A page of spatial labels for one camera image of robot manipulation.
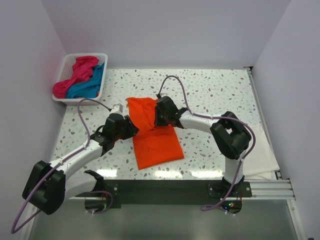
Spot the orange t shirt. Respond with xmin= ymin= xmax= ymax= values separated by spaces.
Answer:
xmin=127 ymin=97 xmax=184 ymax=170

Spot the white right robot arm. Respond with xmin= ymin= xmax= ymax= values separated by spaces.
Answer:
xmin=154 ymin=94 xmax=256 ymax=197

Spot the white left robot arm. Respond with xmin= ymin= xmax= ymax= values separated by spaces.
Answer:
xmin=22 ymin=113 xmax=139 ymax=215

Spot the blue t shirt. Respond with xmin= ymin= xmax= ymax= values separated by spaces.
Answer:
xmin=65 ymin=63 xmax=105 ymax=99

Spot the pink t shirt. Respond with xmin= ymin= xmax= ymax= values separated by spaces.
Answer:
xmin=52 ymin=55 xmax=99 ymax=99

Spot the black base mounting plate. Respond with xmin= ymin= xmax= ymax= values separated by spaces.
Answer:
xmin=83 ymin=178 xmax=251 ymax=210

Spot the white plastic laundry basket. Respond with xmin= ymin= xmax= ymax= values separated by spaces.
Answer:
xmin=52 ymin=52 xmax=108 ymax=106

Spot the white folded cloth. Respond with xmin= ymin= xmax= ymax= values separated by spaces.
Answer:
xmin=243 ymin=124 xmax=280 ymax=180

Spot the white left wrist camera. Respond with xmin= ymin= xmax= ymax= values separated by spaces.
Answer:
xmin=110 ymin=103 xmax=124 ymax=115

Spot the aluminium frame rail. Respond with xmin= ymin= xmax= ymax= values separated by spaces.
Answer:
xmin=239 ymin=177 xmax=297 ymax=201

